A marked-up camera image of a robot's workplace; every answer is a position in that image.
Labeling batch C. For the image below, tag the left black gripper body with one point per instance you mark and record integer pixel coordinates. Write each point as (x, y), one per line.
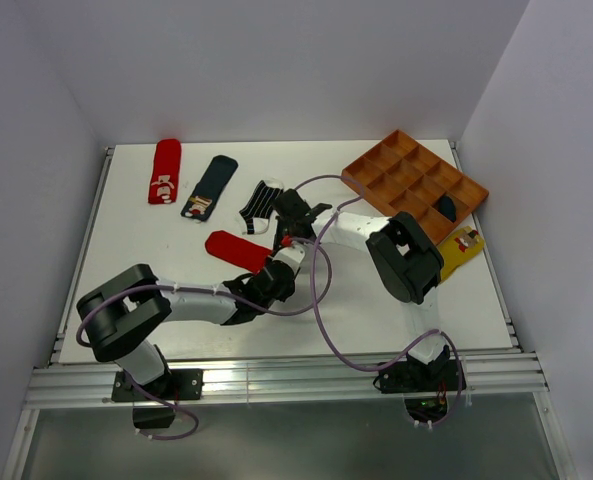
(280, 297)

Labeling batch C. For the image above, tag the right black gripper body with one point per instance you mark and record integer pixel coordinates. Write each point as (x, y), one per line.
(283, 229)

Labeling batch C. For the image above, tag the red sock with santa pattern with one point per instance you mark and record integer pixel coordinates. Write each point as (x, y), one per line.
(237, 251)

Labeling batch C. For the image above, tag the plain navy ankle sock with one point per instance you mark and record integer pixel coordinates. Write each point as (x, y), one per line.
(447, 208)

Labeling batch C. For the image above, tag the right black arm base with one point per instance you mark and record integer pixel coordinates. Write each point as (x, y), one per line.
(434, 381)

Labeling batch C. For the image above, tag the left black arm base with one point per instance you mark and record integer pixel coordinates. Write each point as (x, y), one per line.
(156, 406)

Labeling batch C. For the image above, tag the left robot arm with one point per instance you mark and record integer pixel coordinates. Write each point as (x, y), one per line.
(118, 317)

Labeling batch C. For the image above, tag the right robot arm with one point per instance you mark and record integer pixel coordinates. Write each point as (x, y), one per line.
(406, 260)

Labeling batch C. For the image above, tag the black white striped sock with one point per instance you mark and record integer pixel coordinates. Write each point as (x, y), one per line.
(255, 215)

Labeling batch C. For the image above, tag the navy sock with bear pattern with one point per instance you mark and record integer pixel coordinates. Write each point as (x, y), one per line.
(206, 193)

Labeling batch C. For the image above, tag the orange compartment tray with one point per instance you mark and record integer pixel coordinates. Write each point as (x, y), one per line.
(399, 174)

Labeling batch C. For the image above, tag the red sock with white figure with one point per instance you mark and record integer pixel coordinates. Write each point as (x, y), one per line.
(164, 181)

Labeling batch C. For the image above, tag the yellow sock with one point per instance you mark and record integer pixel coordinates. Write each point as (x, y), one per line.
(460, 247)

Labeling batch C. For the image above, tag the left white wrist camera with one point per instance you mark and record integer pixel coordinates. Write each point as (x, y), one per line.
(290, 253)

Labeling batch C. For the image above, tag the aluminium front rail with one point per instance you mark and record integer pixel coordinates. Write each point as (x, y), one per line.
(304, 379)

